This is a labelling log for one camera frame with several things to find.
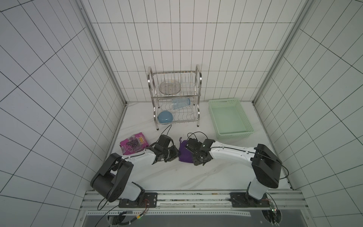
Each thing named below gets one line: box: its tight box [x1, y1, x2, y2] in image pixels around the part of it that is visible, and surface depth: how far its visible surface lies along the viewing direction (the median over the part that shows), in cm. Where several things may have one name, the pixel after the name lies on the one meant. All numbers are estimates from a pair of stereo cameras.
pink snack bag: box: [119, 131, 149, 156], surface depth 91 cm
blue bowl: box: [157, 110, 173, 123], surface depth 104 cm
